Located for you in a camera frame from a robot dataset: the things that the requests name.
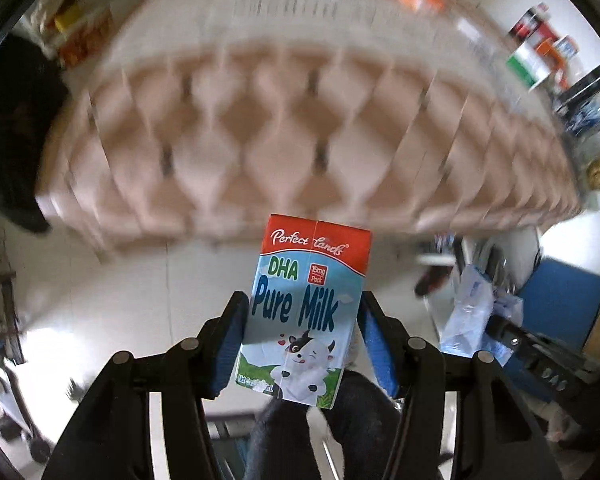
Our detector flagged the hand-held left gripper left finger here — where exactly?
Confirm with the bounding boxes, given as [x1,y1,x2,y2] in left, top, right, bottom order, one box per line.
[41,291,250,480]

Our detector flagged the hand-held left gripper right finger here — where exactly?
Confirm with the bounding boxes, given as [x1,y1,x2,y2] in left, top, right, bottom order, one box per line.
[356,290,564,480]

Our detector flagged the clear plastic bag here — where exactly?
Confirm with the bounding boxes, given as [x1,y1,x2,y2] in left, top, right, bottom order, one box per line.
[439,264,524,367]

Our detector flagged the milk carton with red top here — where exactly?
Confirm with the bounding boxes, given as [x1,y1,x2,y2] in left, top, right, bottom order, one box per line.
[233,213,372,409]

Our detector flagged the dark blurred object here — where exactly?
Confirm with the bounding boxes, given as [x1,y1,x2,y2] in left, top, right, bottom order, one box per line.
[414,262,457,297]

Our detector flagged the wheeled cart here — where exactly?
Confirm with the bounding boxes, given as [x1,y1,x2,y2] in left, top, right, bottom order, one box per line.
[0,345,53,463]

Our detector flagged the beige tufted sofa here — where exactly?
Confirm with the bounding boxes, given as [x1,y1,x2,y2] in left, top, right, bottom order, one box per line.
[35,0,587,257]

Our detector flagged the black box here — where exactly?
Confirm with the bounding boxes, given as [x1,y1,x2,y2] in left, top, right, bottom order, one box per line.
[554,62,600,111]

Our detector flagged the orange box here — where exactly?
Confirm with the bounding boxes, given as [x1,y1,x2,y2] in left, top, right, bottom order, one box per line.
[536,37,566,73]

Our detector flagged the blue and white box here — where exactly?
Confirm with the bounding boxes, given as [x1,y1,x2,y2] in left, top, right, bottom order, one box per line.
[555,35,581,68]

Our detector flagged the red and black can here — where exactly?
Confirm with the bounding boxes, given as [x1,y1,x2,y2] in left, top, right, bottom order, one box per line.
[509,4,552,43]

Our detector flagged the yellow and orange packets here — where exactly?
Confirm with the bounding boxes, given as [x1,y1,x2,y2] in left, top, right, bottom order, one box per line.
[50,0,116,68]

